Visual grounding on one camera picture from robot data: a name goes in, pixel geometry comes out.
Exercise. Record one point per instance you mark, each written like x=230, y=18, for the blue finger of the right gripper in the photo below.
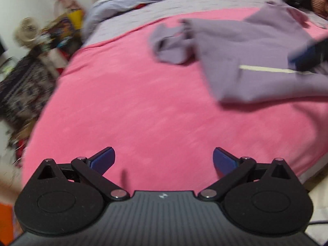
x=309, y=57

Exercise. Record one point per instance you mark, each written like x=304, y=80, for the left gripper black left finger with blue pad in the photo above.
x=92, y=169

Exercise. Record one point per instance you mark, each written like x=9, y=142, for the purple fleece garment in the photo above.
x=245, y=61

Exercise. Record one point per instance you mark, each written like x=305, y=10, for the patterned dark cloth cover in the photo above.
x=25, y=92

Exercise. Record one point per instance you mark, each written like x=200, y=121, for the lavender patterned bed sheet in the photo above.
x=110, y=19

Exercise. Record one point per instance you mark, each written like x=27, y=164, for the beige desk fan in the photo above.
x=27, y=34

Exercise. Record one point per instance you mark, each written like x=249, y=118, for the yellow bag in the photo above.
x=76, y=18

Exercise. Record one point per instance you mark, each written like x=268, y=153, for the pink towel blanket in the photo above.
x=162, y=122

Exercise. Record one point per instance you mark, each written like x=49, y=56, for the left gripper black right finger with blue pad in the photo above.
x=233, y=171

